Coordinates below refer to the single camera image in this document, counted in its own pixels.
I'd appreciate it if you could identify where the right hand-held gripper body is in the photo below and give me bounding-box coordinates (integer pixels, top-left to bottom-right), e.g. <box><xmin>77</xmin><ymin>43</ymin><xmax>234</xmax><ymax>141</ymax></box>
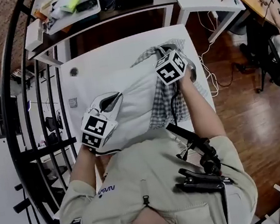
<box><xmin>152</xmin><ymin>45</ymin><xmax>199</xmax><ymax>89</ymax></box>

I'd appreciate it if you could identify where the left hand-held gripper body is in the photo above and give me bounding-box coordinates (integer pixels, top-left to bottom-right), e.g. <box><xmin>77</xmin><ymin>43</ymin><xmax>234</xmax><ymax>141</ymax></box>
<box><xmin>77</xmin><ymin>104</ymin><xmax>123</xmax><ymax>157</ymax></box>

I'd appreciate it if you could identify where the white pillow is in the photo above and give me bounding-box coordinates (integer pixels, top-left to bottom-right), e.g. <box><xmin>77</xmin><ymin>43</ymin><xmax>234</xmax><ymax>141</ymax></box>
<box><xmin>61</xmin><ymin>63</ymin><xmax>170</xmax><ymax>160</ymax></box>

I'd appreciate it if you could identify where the grey checked pillowcase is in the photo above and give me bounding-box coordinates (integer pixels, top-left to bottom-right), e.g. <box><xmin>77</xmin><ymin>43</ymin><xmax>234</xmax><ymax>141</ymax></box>
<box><xmin>127</xmin><ymin>36</ymin><xmax>215</xmax><ymax>133</ymax></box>

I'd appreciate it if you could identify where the person's right forearm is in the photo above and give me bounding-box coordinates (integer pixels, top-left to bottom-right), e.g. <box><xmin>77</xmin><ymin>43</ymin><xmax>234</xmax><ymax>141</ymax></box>
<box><xmin>178</xmin><ymin>72</ymin><xmax>227</xmax><ymax>146</ymax></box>

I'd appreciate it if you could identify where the person's left forearm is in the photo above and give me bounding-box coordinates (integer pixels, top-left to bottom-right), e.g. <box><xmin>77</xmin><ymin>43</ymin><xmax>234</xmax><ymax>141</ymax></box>
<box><xmin>64</xmin><ymin>143</ymin><xmax>108</xmax><ymax>190</ymax></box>

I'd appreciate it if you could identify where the white work table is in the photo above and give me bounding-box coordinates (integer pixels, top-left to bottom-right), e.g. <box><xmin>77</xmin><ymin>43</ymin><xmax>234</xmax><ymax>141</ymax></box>
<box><xmin>54</xmin><ymin>20</ymin><xmax>220</xmax><ymax>160</ymax></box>

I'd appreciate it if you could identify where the black metal railing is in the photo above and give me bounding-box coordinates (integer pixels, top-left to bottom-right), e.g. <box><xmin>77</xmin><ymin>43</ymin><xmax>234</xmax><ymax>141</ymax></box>
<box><xmin>0</xmin><ymin>0</ymin><xmax>95</xmax><ymax>224</ymax></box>

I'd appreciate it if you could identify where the white tray of clutter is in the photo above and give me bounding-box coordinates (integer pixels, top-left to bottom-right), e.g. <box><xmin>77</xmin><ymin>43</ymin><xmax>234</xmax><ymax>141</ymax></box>
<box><xmin>39</xmin><ymin>0</ymin><xmax>105</xmax><ymax>37</ymax></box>

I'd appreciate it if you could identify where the small white box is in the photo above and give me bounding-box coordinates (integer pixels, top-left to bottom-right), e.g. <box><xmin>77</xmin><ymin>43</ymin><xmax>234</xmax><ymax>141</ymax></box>
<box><xmin>21</xmin><ymin>18</ymin><xmax>47</xmax><ymax>53</ymax></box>

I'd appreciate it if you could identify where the black office chair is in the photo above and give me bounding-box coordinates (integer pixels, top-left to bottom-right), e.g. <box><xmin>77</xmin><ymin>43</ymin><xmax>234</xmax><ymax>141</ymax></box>
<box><xmin>238</xmin><ymin>33</ymin><xmax>280</xmax><ymax>93</ymax></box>

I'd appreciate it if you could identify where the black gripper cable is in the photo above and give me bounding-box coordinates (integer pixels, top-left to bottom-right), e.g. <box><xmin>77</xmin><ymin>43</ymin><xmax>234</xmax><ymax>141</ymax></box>
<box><xmin>167</xmin><ymin>82</ymin><xmax>186</xmax><ymax>128</ymax></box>

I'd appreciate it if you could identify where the white floor cable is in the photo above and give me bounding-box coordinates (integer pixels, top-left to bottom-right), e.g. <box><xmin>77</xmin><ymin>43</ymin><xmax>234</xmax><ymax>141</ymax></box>
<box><xmin>191</xmin><ymin>8</ymin><xmax>229</xmax><ymax>99</ymax></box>

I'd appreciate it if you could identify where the black floor cable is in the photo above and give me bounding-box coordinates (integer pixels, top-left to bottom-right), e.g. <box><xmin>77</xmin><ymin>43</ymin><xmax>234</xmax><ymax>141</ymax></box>
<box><xmin>213</xmin><ymin>62</ymin><xmax>239</xmax><ymax>89</ymax></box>

